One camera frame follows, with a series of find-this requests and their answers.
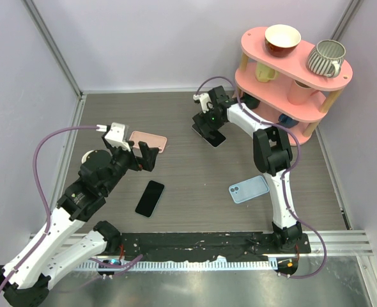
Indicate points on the blue phone case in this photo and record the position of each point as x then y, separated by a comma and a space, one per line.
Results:
248, 189

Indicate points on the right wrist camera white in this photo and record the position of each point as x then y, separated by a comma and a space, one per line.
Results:
204, 100

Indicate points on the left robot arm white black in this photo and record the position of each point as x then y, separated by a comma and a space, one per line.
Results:
28, 278

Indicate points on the dark green mug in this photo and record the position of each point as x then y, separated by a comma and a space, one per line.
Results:
250, 101

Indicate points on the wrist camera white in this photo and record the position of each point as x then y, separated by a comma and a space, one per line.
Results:
204, 100
116, 137

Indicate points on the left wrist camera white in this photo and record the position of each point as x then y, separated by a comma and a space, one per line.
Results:
116, 137

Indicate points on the grey striped mug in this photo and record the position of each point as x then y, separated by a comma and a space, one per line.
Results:
326, 58

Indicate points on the pink phone case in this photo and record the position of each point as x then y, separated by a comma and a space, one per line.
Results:
152, 140

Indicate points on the pink three-tier shelf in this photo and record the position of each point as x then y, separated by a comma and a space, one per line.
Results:
273, 95

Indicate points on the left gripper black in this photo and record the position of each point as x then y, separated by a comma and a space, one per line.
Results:
147, 162

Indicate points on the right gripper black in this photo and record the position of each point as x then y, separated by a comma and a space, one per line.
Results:
203, 119

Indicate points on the blue mug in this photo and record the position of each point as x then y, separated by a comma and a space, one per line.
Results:
287, 121

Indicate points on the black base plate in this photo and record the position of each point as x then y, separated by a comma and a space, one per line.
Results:
203, 246

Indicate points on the yellow mug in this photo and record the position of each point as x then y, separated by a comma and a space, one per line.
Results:
265, 74

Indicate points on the pink mug on shelf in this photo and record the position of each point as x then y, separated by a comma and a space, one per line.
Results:
299, 93

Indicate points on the black phone near left arm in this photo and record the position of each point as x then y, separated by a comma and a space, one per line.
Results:
149, 199

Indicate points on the red bowl white inside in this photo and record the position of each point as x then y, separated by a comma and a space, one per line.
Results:
281, 40

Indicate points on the black phone silver edge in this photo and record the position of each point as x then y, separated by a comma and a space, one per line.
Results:
213, 142

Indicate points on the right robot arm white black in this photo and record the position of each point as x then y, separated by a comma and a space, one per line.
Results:
271, 149

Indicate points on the white slotted cable duct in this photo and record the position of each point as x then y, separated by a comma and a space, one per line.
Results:
221, 264

